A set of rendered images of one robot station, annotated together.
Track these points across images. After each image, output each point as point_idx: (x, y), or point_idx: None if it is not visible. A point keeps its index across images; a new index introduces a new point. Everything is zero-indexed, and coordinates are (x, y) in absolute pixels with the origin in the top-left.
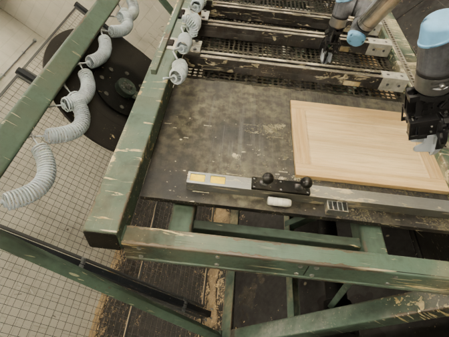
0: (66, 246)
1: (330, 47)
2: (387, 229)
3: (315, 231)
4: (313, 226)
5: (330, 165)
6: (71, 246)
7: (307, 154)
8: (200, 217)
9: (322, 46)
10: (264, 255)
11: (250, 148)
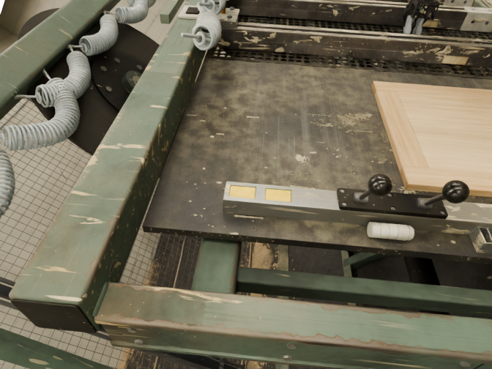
0: None
1: (422, 10)
2: (487, 268)
3: (383, 272)
4: (379, 265)
5: (460, 169)
6: None
7: (418, 154)
8: None
9: (408, 12)
10: (391, 343)
11: (323, 146)
